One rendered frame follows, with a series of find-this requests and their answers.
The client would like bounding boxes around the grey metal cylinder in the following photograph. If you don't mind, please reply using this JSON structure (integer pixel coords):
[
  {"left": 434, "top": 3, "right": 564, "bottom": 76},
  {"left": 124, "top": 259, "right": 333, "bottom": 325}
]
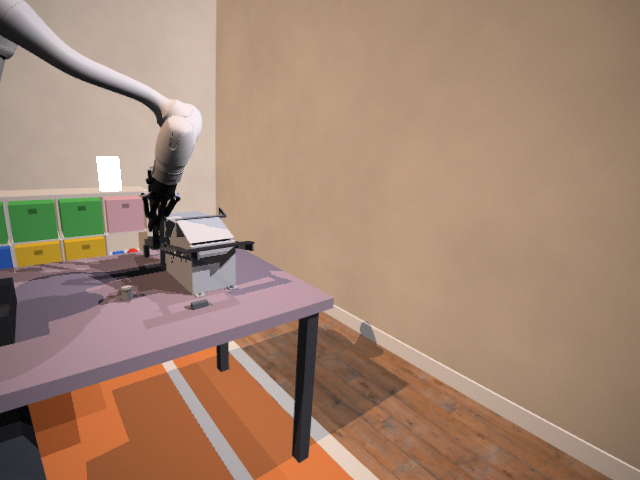
[{"left": 121, "top": 285, "right": 133, "bottom": 301}]

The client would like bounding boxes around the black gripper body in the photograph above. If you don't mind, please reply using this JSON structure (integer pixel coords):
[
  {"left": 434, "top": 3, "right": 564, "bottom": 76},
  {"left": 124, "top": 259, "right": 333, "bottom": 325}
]
[{"left": 149, "top": 177, "right": 177, "bottom": 203}]

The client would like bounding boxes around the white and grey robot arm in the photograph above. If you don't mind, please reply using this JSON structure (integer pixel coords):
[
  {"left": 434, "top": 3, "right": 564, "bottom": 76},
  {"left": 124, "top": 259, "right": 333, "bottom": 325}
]
[{"left": 0, "top": 0, "right": 202, "bottom": 185}]

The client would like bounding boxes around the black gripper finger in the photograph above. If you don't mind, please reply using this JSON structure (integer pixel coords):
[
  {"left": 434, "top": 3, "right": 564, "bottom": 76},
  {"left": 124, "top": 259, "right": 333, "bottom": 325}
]
[
  {"left": 157, "top": 193, "right": 181, "bottom": 229},
  {"left": 141, "top": 191, "right": 161, "bottom": 232}
]

